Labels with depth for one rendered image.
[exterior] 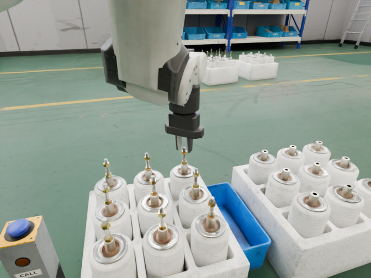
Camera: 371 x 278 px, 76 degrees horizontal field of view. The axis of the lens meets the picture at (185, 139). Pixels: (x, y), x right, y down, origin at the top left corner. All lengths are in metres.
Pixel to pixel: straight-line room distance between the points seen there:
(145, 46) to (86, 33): 5.22
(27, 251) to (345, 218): 0.79
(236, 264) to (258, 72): 2.63
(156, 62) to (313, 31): 7.37
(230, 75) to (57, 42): 3.74
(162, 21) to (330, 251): 0.72
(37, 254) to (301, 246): 0.62
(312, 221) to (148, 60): 0.60
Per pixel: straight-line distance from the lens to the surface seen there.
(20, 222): 0.62
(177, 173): 0.78
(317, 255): 0.79
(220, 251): 0.63
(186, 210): 0.69
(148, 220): 0.67
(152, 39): 0.29
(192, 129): 0.67
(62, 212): 1.13
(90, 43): 5.52
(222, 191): 0.99
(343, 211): 0.82
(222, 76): 2.80
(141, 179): 0.77
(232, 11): 5.34
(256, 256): 0.82
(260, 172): 0.88
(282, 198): 0.82
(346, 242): 0.84
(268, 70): 3.17
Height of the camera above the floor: 0.71
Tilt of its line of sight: 28 degrees down
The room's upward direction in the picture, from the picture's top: straight up
